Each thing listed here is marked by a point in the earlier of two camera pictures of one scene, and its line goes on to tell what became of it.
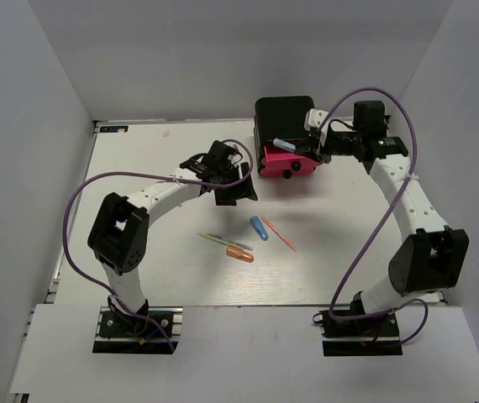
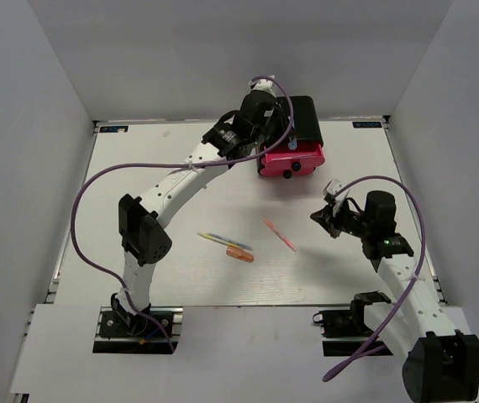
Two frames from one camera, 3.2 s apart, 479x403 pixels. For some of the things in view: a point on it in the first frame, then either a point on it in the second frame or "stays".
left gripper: [244, 190] to [280, 115]
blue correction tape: [258, 228] to [292, 144]
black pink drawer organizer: [282, 117] stays
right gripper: [310, 148] to [323, 216]
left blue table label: [113, 128] stays
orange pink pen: [279, 234] stays
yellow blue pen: [227, 241] stays
